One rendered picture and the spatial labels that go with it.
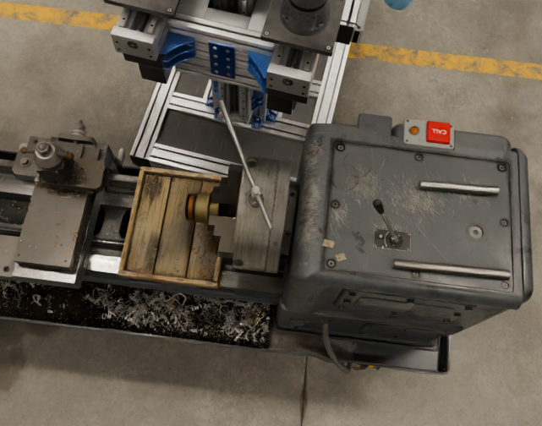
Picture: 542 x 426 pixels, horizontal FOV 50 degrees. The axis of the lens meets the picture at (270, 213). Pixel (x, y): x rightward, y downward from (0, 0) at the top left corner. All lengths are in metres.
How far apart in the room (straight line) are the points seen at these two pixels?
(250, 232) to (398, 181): 0.40
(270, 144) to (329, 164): 1.21
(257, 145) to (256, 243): 1.25
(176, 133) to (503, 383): 1.85
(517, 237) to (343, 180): 0.45
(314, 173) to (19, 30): 2.33
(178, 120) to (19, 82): 0.94
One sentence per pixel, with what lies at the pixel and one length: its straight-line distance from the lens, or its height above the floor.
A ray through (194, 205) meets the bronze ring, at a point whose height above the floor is 1.11.
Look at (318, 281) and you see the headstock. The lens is 1.40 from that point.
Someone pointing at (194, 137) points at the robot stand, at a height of 0.21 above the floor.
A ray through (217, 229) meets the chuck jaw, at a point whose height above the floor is 1.11.
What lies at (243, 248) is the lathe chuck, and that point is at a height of 1.17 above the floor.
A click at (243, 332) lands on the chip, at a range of 2.06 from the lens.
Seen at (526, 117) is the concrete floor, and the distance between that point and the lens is 3.35.
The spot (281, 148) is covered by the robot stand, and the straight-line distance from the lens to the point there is 2.68.
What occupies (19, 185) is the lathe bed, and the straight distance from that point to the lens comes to 2.01.
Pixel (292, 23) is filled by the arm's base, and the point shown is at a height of 1.20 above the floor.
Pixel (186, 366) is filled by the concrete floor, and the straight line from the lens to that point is 2.61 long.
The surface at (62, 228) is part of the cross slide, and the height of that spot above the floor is 0.97.
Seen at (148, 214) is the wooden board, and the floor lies 0.89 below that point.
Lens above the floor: 2.59
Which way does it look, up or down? 69 degrees down
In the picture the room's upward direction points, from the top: 7 degrees clockwise
